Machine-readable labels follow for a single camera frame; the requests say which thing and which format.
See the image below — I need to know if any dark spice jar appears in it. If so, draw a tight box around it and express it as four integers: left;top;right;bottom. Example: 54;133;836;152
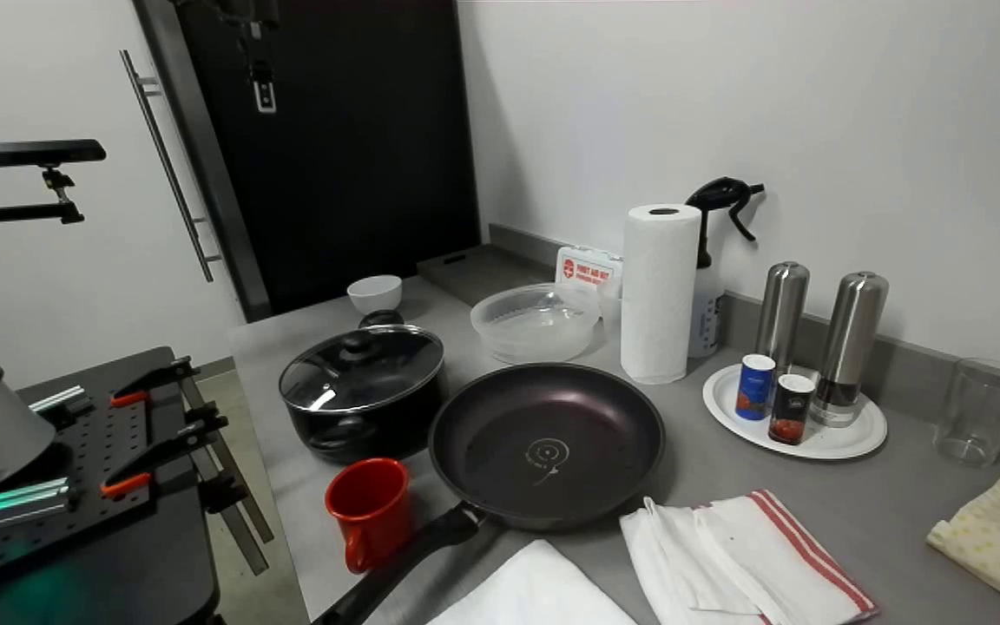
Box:
766;373;819;448

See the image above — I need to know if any black camera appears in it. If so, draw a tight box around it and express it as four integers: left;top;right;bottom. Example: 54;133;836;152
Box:
0;134;110;169

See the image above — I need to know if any white ceramic bowl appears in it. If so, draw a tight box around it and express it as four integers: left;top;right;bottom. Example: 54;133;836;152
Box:
345;270;407;315

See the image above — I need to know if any red plastic cup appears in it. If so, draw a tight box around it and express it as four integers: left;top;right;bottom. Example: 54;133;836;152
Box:
323;454;421;577

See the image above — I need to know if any steel frying pan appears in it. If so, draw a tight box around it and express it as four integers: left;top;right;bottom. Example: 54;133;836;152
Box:
275;310;449;418

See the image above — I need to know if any small white block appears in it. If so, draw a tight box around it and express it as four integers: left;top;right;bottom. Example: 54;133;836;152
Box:
25;381;92;419

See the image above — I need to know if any clear drinking glass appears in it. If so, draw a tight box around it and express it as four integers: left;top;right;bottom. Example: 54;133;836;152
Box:
933;358;1000;469

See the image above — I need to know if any steel door handle bar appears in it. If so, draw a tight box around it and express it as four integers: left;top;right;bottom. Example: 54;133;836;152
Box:
119;45;226;284

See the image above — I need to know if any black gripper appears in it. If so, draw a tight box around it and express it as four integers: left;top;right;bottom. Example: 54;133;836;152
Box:
220;0;283;119

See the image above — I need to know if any black perforated table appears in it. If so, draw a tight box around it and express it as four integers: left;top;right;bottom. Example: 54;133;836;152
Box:
0;345;226;625

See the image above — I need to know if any white paper napkin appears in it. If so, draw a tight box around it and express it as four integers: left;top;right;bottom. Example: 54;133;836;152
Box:
426;535;640;625

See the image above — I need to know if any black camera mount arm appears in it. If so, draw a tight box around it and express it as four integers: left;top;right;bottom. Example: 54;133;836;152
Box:
0;162;91;250

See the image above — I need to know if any black cooking pot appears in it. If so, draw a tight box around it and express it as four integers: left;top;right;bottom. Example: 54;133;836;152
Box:
275;323;451;466

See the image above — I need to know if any clear plastic bowl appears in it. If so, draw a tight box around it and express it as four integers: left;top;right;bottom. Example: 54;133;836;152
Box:
466;281;603;368

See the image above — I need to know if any tall steel grinder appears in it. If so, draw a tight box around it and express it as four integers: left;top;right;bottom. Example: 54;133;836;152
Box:
754;262;811;376
809;266;892;431

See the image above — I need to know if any white paper towel roll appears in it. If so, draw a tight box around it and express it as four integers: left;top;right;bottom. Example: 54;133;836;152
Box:
617;203;706;388

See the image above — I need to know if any white round plate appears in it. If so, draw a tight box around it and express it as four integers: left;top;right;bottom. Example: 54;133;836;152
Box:
702;361;892;466

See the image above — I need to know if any blue label spice jar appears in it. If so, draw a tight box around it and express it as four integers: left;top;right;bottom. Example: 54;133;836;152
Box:
734;350;781;425

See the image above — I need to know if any black clamp with orange grip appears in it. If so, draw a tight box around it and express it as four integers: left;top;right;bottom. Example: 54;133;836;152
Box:
96;400;275;581
105;354;282;547

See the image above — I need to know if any black door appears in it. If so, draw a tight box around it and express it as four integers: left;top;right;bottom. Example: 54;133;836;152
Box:
131;0;486;327

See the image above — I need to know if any spray bottle with black trigger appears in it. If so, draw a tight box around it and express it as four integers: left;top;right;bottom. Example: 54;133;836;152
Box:
685;174;766;361

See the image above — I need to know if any white first aid box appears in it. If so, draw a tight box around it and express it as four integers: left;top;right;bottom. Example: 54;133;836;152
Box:
552;241;627;323

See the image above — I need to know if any white cloth with red stripe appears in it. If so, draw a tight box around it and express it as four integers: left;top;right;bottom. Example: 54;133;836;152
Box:
617;487;881;625

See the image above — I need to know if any aluminium mounting rail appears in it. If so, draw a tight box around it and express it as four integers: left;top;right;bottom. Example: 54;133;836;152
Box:
0;477;76;543

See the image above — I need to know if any black frying pan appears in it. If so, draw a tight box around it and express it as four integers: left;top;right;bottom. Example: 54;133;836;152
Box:
310;361;667;625

